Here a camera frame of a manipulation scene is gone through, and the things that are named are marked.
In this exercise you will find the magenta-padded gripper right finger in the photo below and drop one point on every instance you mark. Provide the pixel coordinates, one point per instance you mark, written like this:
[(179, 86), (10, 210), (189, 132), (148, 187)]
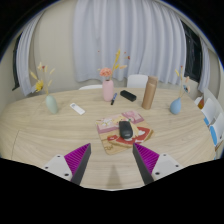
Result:
[(165, 163)]

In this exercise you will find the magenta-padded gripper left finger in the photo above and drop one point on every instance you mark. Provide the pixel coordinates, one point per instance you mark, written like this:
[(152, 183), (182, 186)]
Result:
[(56, 165)]

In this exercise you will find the black computer mouse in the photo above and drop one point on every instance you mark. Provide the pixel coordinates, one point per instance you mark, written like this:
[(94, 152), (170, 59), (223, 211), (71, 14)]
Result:
[(126, 130)]

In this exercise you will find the blue vase with dried flowers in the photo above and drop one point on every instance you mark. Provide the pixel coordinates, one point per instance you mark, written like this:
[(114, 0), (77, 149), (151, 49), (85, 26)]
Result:
[(175, 106)]

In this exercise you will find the white remote control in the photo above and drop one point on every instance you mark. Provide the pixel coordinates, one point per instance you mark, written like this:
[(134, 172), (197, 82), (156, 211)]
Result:
[(77, 108)]

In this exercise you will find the green vase with yellow flowers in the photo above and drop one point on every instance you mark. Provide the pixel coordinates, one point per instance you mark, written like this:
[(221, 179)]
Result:
[(52, 105)]

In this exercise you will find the white and blue chairs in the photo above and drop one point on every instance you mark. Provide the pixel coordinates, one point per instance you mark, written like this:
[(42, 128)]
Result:
[(211, 111)]

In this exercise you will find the copper brown drink bottle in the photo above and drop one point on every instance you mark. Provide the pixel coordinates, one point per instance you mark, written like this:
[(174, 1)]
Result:
[(149, 93)]

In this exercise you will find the black rectangular case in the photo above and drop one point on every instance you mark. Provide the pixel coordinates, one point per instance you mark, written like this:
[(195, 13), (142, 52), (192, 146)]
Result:
[(128, 95)]

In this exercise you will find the blue marker pen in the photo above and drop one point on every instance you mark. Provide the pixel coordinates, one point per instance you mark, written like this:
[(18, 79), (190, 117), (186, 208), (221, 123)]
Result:
[(113, 99)]

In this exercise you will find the pink vase with orange flowers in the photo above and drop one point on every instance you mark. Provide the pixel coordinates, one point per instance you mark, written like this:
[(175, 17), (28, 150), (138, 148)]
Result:
[(108, 90)]

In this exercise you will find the narrow white curtain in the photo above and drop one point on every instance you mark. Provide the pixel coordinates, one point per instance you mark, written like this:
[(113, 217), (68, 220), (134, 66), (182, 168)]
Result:
[(28, 53), (205, 70)]

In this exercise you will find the dark window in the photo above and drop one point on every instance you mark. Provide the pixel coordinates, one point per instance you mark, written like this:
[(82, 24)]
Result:
[(192, 53), (16, 63)]

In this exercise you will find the wide white curtain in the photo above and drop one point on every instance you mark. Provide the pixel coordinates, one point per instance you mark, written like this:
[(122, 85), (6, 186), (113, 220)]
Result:
[(146, 36)]

